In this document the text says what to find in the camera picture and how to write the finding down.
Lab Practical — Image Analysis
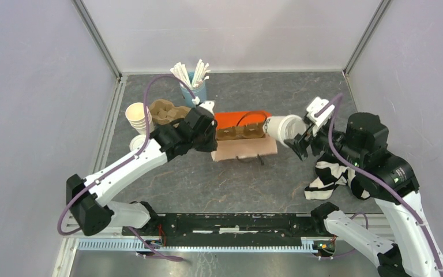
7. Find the orange paper bag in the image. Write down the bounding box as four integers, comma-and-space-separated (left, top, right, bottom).
211, 110, 277, 162

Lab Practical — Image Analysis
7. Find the white paper coffee cup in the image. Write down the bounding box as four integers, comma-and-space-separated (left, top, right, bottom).
262, 114, 307, 148

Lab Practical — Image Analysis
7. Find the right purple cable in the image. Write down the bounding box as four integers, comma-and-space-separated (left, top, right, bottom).
313, 92, 443, 277

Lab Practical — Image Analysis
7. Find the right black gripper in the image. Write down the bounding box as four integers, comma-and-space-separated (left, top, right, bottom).
283, 114, 363, 166

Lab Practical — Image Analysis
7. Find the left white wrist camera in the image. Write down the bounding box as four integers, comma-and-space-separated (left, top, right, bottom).
191, 96, 216, 115

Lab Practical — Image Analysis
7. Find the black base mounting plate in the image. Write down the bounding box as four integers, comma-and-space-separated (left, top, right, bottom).
122, 202, 339, 247

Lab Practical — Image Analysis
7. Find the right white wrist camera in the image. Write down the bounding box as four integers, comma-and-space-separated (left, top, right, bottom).
305, 97, 335, 136

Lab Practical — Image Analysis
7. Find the brown cardboard cup carrier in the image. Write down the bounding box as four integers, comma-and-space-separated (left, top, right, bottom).
216, 123, 265, 141

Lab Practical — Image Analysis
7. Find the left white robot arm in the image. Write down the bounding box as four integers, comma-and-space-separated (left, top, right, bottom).
65, 101, 217, 236

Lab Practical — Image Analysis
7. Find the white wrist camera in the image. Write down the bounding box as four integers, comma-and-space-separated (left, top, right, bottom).
305, 97, 335, 136
191, 96, 216, 115

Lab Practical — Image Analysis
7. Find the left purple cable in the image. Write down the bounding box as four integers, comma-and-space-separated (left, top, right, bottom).
57, 74, 186, 263

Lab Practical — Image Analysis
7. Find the blue straw holder cup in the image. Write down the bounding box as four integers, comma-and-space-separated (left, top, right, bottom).
179, 81, 208, 108

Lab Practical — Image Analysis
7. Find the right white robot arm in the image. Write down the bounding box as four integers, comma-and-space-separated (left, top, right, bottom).
278, 113, 443, 276

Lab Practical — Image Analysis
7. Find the black white striped cloth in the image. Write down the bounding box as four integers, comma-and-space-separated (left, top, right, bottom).
304, 154, 370, 200

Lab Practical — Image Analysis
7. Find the stack of paper cups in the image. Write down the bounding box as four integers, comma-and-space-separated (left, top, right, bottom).
125, 102, 155, 134

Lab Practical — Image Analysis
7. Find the purple cable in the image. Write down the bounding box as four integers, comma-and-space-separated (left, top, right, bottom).
57, 74, 186, 263
313, 92, 443, 277

